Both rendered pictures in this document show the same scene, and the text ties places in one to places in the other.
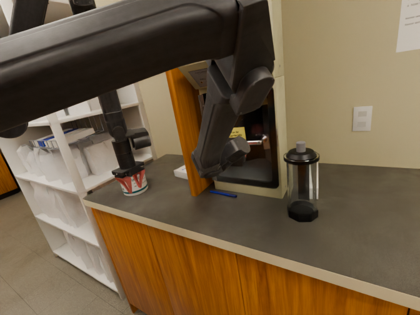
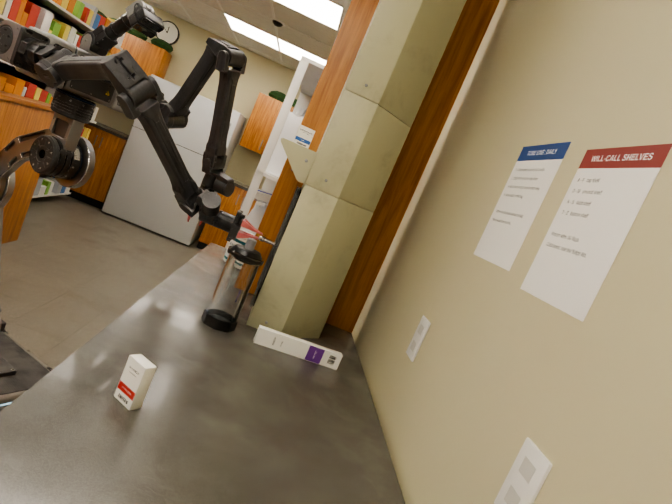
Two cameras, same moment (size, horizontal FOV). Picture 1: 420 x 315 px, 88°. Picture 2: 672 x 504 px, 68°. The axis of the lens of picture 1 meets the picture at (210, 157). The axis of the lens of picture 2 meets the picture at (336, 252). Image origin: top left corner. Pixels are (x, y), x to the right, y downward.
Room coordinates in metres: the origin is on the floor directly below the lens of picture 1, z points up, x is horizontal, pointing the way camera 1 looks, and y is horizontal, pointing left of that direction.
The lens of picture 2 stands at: (-0.12, -1.49, 1.44)
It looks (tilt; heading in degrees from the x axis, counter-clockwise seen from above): 7 degrees down; 48
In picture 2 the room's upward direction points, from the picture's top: 23 degrees clockwise
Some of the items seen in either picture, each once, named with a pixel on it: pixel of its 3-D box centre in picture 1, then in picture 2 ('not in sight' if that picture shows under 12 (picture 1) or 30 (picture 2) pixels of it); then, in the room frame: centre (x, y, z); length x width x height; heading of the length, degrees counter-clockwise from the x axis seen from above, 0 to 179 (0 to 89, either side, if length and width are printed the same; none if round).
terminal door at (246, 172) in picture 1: (239, 140); (276, 242); (0.85, -0.13, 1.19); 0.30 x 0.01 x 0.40; 55
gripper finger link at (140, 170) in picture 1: (134, 178); not in sight; (0.77, 0.30, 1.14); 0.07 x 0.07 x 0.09; 55
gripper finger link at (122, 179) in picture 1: (130, 180); not in sight; (0.75, 0.31, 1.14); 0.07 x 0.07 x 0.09; 55
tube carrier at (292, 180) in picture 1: (301, 184); (232, 287); (0.66, -0.29, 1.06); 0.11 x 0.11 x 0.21
